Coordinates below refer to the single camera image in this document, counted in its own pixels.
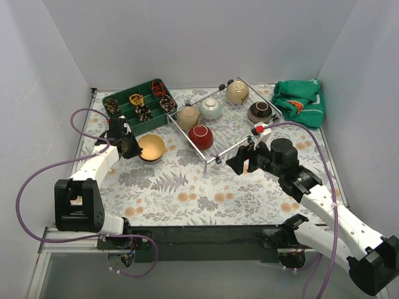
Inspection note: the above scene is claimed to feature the dark patterned bowl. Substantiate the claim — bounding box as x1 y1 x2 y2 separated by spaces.
248 102 272 123

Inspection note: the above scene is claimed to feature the dark floral roll middle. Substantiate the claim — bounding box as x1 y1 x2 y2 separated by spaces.
135 105 153 123

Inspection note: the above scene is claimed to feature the tan bowl front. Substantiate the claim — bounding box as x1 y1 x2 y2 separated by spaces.
138 134 165 163

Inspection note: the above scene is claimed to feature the green compartment tray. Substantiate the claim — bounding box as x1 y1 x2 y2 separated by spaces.
102 78 177 135

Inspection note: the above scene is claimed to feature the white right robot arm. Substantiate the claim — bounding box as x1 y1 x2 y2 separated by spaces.
226 138 398 296

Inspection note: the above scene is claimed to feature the dark floral roll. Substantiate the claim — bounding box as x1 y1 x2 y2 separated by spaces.
135 105 153 123
159 95 176 113

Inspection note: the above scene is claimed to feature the beige bowl back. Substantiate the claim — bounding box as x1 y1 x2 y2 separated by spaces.
226 80 249 105

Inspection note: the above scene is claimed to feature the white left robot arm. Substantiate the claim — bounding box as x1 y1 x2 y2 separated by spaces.
54 116 142 249

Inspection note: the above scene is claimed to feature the dark patterned roll left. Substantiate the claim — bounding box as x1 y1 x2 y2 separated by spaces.
103 98 120 116

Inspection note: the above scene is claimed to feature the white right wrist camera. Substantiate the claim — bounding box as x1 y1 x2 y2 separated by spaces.
251 122 272 150

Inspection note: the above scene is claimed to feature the metal wire dish rack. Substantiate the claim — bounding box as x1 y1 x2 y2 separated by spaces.
168 77 283 172

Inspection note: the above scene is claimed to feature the green cloth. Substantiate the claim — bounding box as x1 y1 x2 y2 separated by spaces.
271 78 325 130

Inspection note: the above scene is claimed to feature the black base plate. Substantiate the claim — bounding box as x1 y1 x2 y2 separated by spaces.
97 225 311 268

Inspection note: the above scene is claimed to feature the light green bowl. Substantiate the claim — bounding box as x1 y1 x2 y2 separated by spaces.
198 97 223 120

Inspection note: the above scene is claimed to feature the dark floral roll right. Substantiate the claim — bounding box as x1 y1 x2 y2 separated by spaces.
159 95 176 113

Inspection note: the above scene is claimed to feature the yellow patterned roll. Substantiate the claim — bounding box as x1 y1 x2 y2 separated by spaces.
129 93 145 107

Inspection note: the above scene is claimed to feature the aluminium frame rail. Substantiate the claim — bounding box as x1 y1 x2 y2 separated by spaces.
27 228 98 298

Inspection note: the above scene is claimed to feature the tan bowl gold rim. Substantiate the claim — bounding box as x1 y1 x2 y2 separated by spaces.
177 106 201 131

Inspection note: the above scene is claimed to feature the orange black roll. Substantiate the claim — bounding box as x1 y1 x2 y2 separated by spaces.
151 80 166 98

